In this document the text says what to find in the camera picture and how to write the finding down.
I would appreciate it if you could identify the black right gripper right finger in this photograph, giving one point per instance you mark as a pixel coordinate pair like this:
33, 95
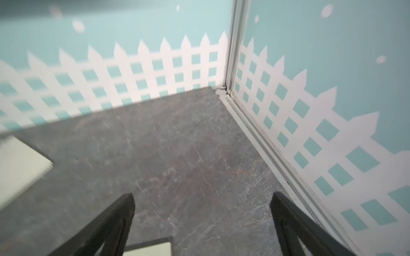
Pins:
294, 229

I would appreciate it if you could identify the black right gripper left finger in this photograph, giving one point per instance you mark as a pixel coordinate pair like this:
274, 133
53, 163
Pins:
107, 233

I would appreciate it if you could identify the small green spiral notebook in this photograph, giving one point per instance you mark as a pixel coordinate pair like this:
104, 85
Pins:
162, 249

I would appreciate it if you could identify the cream spiral notebook with label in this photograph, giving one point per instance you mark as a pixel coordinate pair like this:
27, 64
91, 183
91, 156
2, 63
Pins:
21, 166

